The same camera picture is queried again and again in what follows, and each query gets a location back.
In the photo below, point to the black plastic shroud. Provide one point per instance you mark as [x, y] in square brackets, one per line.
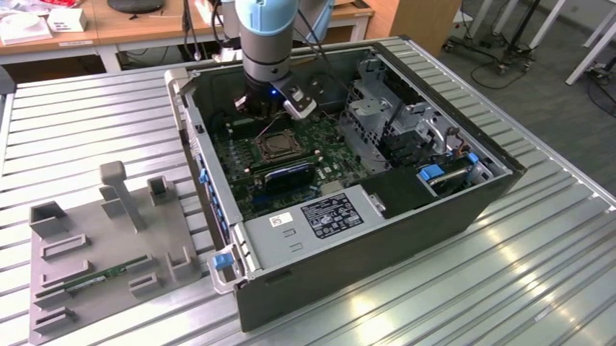
[394, 191]

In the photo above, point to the black open PC case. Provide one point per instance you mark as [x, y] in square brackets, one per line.
[336, 288]

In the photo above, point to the green motherboard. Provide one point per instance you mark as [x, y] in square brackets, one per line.
[336, 147]

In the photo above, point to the wooden cabinet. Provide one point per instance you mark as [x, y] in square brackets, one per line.
[418, 25]

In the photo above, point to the silver optical bay bracket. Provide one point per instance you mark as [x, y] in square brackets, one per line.
[370, 70]

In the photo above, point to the white table frame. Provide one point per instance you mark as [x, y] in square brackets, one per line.
[546, 21]

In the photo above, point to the black monitor base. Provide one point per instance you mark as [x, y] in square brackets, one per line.
[135, 5]

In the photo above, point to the CPU socket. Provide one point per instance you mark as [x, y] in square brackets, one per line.
[270, 158]

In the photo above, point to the long wooden desk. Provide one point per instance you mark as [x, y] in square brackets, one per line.
[144, 25]

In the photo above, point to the white tray with plate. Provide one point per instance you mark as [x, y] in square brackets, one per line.
[24, 32]

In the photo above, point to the square silver CPU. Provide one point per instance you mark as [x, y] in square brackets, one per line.
[279, 144]

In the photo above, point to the blue disk carrier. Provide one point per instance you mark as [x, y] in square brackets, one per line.
[429, 173]

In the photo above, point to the grey parts rack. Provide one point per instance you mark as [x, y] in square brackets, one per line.
[111, 245]

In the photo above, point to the white sticker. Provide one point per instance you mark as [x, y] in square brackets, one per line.
[280, 219]

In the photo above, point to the black disk bay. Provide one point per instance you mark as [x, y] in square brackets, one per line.
[403, 147]

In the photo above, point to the small silver chipset heatsink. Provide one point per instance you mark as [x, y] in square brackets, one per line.
[331, 187]

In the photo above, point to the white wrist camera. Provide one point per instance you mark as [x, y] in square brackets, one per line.
[298, 104]

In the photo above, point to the white tape strip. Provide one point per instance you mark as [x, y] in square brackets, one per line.
[542, 315]

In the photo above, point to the blue case latch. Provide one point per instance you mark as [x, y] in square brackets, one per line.
[220, 262]

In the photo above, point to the black rating label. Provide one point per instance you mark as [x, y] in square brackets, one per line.
[331, 216]

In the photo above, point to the black RAM slot bank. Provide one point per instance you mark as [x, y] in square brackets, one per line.
[283, 165]
[240, 128]

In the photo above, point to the black wheeled equipment stand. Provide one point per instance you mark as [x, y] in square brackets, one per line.
[521, 25]

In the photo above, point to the silver metal disk bracket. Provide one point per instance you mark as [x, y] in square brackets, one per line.
[423, 119]

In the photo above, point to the white labelled box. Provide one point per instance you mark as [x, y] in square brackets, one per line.
[67, 19]

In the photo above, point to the small blue plastic clip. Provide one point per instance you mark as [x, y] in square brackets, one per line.
[471, 158]
[201, 177]

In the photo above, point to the silver perforated drive cage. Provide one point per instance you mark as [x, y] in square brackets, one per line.
[365, 137]

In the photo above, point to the green RAM stick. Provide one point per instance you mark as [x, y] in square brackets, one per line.
[115, 271]

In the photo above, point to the red packet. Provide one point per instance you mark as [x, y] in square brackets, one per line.
[57, 3]

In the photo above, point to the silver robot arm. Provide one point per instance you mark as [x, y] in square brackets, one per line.
[264, 47]

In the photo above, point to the grey power supply unit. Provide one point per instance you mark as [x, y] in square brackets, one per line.
[279, 248]

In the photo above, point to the white table leg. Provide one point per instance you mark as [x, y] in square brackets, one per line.
[592, 57]

